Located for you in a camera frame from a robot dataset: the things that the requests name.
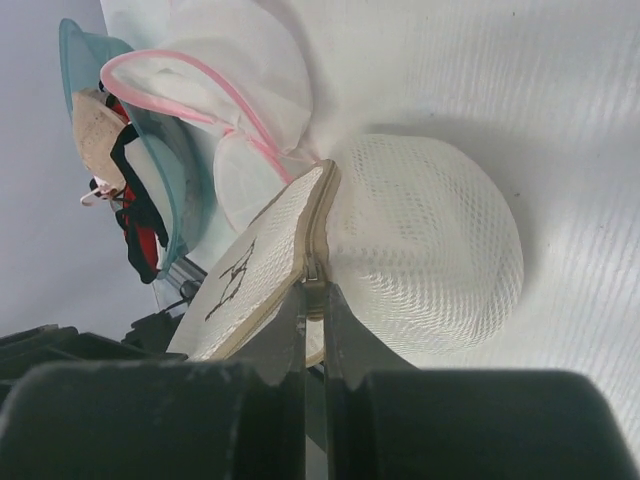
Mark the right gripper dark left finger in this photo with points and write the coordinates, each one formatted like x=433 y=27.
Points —
x=242 y=418

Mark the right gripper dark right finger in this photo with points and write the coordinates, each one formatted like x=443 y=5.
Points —
x=387 y=419

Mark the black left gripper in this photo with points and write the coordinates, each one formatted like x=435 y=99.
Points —
x=24 y=350

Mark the cream mesh laundry bag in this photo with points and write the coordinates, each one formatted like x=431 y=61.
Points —
x=420 y=241

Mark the red bra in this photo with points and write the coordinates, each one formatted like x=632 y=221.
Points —
x=138 y=216

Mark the beige bra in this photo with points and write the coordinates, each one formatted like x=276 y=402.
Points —
x=96 y=128

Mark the pink-trimmed mesh bag front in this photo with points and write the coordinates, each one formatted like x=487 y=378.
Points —
x=247 y=176

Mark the pink-trimmed mesh bag middle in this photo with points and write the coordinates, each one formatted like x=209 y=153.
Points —
x=177 y=84

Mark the pink-trimmed white mesh bag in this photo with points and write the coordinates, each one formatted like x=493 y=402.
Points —
x=258 y=57

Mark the teal plastic basket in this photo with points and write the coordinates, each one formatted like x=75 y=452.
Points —
x=82 y=56

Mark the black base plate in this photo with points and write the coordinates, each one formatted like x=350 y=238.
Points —
x=173 y=295

